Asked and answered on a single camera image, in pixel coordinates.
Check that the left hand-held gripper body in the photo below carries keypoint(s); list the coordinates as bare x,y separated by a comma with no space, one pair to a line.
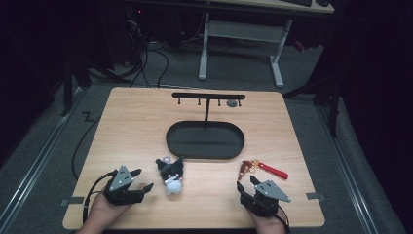
120,182

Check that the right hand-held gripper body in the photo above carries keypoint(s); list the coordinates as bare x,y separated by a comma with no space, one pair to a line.
266,198

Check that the black key rack with tray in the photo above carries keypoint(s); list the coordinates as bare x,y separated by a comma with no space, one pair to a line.
204,141

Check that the person's right hand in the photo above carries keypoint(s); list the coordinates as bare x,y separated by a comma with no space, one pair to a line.
269,225

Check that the person's left hand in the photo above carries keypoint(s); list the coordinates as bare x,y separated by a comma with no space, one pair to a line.
102,216

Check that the grey tape strip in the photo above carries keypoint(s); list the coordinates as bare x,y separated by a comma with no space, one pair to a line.
315,196
73,201

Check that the grey round table grommet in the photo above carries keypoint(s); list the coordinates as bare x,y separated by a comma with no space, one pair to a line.
232,103

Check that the dark computer tower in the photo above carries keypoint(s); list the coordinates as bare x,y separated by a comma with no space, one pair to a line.
136,32

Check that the white-framed desk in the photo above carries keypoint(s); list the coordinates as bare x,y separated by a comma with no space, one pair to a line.
242,31

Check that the metal floor rail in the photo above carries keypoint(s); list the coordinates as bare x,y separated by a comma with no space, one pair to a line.
35,162
344,169

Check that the black stand frame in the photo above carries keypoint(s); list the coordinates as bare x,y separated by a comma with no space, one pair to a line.
332,97
68,87

